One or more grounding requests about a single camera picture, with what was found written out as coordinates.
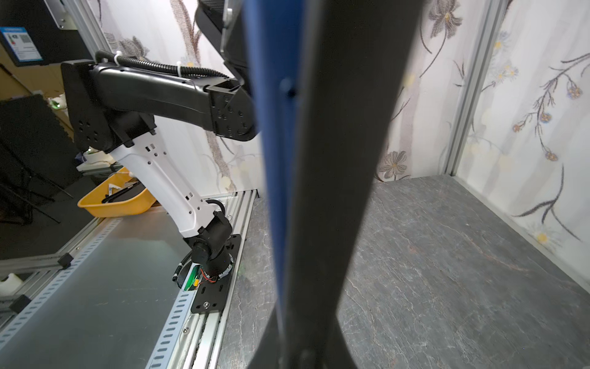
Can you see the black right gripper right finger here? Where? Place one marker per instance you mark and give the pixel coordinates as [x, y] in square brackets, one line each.
[339, 354]

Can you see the black phone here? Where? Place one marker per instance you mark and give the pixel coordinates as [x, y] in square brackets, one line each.
[326, 76]

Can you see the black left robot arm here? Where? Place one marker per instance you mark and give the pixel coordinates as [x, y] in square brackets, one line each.
[167, 95]

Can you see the yellow bin left side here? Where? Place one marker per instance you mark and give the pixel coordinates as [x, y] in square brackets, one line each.
[119, 195]

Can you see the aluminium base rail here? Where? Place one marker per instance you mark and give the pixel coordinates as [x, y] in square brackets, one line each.
[122, 303]

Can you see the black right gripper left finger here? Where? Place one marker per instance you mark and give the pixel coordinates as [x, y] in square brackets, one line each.
[268, 353]

